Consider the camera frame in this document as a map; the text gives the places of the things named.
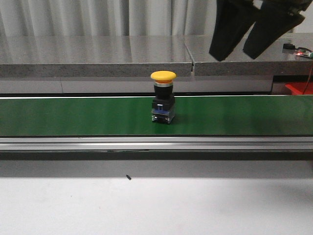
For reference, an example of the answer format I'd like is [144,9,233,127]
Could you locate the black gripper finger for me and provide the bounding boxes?
[243,0,305,59]
[209,0,259,61]

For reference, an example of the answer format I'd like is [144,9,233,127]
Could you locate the small black sensor module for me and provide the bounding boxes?
[282,43,296,53]

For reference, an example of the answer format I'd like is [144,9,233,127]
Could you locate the green circuit board with LED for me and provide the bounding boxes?
[296,49,313,59]

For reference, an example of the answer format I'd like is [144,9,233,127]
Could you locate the grey stone slab right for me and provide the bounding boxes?
[184,33,313,76]

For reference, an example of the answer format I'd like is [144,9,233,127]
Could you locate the grey stone slab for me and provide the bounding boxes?
[0,36,192,77]
[184,33,313,76]

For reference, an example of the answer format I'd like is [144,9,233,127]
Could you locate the red plastic tray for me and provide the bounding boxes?
[285,82,313,95]

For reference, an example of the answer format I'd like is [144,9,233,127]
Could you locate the green conveyor belt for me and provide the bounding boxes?
[0,95,313,137]

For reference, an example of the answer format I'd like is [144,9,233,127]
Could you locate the grey stone slab left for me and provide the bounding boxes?
[0,36,192,77]

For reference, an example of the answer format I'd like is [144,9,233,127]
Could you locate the grey pleated curtain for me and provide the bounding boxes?
[0,0,313,37]

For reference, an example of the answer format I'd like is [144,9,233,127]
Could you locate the thin red black wire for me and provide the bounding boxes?
[294,46,313,95]

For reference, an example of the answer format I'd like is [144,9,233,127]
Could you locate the aluminium conveyor frame rail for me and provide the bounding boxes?
[0,136,313,151]

